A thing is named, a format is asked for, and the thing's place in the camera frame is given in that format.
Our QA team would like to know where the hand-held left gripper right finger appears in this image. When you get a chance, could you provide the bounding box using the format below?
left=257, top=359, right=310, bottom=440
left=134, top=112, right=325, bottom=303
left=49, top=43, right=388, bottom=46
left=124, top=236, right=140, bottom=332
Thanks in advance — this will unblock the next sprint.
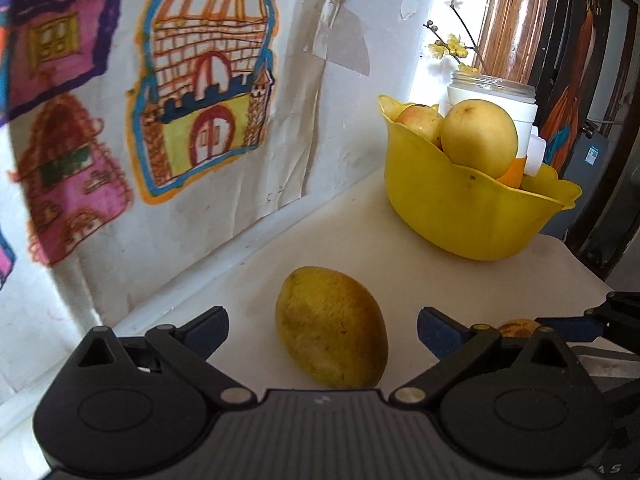
left=387, top=306, right=581, bottom=409

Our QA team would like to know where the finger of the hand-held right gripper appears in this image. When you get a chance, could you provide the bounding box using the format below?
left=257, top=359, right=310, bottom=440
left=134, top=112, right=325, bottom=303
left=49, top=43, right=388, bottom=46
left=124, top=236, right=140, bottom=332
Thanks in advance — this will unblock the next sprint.
left=535, top=290, right=640, bottom=348

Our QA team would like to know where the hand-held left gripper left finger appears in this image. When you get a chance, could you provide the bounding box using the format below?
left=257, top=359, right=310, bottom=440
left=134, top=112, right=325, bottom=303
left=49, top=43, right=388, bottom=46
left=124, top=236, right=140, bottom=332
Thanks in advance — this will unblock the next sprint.
left=67, top=305, right=256, bottom=409

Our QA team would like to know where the small yellow striped pepino melon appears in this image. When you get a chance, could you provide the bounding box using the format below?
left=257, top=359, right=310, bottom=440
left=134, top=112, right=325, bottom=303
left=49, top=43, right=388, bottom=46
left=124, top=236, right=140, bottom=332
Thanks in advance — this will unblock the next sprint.
left=497, top=318, right=542, bottom=340

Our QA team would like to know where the yellow-green mango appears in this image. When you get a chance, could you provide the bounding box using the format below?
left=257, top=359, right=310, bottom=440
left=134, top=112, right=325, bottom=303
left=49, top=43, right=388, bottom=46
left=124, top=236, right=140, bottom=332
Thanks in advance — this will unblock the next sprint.
left=274, top=266, right=390, bottom=390

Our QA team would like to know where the yellow plastic bowl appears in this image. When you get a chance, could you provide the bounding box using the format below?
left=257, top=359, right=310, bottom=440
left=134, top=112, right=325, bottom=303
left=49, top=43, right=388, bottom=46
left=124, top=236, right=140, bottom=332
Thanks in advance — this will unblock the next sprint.
left=378, top=94, right=584, bottom=262

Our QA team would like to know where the white printed tablecloth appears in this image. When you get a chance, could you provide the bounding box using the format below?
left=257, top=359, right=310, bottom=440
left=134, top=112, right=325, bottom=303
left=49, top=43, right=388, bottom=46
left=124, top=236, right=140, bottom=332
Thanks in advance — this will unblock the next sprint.
left=0, top=167, right=622, bottom=461

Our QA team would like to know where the grey door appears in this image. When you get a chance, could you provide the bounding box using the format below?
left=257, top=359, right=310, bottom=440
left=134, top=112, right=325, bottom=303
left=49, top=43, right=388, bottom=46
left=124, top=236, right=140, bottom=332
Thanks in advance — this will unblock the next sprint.
left=564, top=0, right=632, bottom=243

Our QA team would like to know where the small white box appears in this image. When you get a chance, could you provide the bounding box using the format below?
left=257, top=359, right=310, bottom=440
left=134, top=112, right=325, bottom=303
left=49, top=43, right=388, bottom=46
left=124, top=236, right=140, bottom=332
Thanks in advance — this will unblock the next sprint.
left=522, top=126, right=546, bottom=177

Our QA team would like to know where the pale yellow apple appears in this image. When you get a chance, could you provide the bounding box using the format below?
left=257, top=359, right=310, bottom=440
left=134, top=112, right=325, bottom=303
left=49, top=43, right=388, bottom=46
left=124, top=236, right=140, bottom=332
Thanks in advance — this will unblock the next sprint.
left=440, top=99, right=520, bottom=180

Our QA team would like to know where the red-yellow apple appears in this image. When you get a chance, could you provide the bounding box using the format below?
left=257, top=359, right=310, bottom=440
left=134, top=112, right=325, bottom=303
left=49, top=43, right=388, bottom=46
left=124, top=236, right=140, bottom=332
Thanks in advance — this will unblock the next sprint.
left=394, top=103, right=445, bottom=149

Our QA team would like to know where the white jar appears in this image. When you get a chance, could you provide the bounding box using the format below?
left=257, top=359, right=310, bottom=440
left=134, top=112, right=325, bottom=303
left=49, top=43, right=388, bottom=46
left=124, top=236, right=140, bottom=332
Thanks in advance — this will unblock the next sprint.
left=446, top=70, right=540, bottom=162

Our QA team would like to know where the orange robed figure painting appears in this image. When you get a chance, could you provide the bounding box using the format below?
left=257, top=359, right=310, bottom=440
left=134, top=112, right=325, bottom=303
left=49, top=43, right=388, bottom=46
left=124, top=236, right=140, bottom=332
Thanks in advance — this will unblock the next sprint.
left=537, top=0, right=617, bottom=172

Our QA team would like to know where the yellow flower twig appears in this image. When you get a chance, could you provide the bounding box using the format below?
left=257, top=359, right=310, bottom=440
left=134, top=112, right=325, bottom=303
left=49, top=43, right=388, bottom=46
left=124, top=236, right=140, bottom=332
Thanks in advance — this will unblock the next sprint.
left=422, top=0, right=489, bottom=75

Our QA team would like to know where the clear tape strip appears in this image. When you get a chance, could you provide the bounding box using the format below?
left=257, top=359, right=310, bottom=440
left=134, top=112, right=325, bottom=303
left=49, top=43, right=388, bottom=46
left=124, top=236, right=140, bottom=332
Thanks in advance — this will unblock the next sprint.
left=303, top=0, right=372, bottom=77

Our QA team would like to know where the house drawings wall poster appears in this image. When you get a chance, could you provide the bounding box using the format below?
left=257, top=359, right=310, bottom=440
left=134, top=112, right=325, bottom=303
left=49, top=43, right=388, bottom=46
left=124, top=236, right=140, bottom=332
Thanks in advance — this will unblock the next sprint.
left=0, top=0, right=282, bottom=273

